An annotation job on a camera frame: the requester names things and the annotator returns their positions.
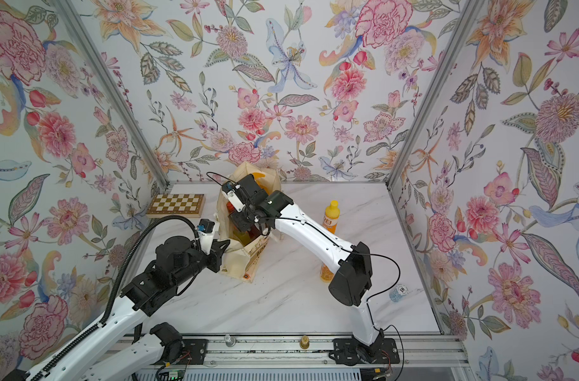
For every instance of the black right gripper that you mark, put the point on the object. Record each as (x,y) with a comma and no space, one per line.
(238,220)

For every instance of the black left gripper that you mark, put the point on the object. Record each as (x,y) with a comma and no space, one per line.
(217,250)

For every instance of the aluminium corner post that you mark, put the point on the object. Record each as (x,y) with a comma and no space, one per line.
(77,30)
(464,24)

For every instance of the aluminium corner post right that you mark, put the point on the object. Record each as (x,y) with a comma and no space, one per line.
(464,24)

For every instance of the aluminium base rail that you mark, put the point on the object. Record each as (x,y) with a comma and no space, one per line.
(274,357)

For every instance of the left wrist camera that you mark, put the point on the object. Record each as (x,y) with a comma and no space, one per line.
(206,234)

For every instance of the aluminium corner post left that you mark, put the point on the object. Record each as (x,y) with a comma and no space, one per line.
(77,30)

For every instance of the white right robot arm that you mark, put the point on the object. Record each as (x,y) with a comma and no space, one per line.
(350,263)

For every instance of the orange bottle yellow cap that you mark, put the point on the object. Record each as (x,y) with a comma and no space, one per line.
(325,274)
(331,216)

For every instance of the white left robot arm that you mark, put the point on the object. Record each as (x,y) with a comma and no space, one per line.
(99,324)

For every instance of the cream canvas shopping bag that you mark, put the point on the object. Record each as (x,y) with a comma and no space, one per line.
(241,260)

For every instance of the large orange pump soap bottle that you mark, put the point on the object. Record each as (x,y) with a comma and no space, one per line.
(258,177)

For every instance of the orange bottle yellow cap front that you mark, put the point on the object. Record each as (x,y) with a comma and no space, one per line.
(325,274)

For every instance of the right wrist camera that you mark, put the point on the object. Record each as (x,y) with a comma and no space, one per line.
(230,191)

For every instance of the wooden chess board box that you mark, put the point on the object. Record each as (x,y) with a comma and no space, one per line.
(186,205)

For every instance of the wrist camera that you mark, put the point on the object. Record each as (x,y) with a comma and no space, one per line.
(230,191)
(206,234)

